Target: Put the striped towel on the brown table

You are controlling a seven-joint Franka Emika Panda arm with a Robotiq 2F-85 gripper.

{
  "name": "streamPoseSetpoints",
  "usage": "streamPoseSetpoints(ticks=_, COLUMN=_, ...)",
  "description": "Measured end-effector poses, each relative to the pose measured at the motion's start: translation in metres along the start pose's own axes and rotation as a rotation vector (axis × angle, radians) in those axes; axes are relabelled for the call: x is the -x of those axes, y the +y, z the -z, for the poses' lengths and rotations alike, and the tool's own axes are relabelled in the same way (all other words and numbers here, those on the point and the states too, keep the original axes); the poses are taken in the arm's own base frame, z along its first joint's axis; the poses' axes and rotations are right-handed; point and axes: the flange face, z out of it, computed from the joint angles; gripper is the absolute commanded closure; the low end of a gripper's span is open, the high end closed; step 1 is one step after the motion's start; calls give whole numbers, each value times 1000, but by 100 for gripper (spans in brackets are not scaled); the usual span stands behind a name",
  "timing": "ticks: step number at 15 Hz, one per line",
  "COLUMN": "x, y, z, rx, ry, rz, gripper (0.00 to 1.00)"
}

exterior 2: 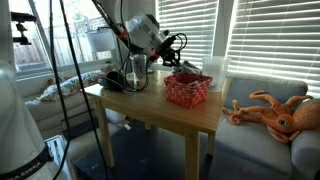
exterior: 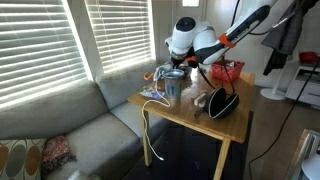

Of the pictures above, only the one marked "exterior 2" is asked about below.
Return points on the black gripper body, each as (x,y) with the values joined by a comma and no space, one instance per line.
(167,48)

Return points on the blue white striped towel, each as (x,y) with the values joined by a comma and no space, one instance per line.
(191,69)

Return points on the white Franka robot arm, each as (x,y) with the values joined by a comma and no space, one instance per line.
(143,30)

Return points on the red woven basket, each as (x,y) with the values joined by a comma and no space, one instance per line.
(187,91)

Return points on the white window blind narrow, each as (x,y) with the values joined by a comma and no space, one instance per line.
(190,26)

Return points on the tall clear glass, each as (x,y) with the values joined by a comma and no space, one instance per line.
(138,70)

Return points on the clear plastic container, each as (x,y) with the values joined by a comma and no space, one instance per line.
(216,71)

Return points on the light wooden table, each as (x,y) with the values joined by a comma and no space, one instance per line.
(156,106)

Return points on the white pot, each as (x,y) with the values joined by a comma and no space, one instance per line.
(100,40)

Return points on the small white floor scrap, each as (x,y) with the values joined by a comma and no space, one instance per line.
(127,127)

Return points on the dark blue rug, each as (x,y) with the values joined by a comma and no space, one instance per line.
(140,156)

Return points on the white window blind wide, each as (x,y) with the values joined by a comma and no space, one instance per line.
(276,40)

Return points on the floral patterned pillow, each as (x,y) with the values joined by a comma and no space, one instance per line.
(70,86)

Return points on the black box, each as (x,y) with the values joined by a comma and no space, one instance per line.
(80,125)

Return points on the grey sofa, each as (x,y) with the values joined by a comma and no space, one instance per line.
(253,146)

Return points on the orange octopus plush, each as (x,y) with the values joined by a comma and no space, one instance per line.
(283,120)

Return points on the white couch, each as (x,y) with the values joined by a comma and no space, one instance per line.
(50,111)

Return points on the white metal stand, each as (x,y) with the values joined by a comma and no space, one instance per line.
(57,148)

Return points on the black camera on mount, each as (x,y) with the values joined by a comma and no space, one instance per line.
(22,28)

